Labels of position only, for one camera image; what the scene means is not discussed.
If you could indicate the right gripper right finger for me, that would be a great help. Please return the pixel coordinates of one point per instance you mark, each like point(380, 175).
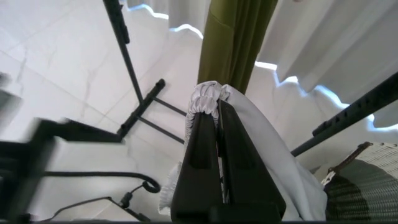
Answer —
point(248, 180)

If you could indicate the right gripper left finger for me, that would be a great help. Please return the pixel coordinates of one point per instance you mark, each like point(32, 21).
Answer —
point(196, 174)

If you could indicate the pale grey shorts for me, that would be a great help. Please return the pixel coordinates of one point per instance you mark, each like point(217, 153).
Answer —
point(264, 140)

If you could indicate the green long-sleeved shirt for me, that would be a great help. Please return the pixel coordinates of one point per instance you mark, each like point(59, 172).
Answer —
point(230, 40)

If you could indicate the white laundry basket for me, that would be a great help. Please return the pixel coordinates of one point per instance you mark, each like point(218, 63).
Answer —
point(367, 186)

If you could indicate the black clothes rack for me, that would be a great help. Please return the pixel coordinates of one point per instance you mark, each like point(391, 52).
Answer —
point(124, 53)

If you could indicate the white curtain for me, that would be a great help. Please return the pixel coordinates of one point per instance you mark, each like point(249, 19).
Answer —
point(326, 37)

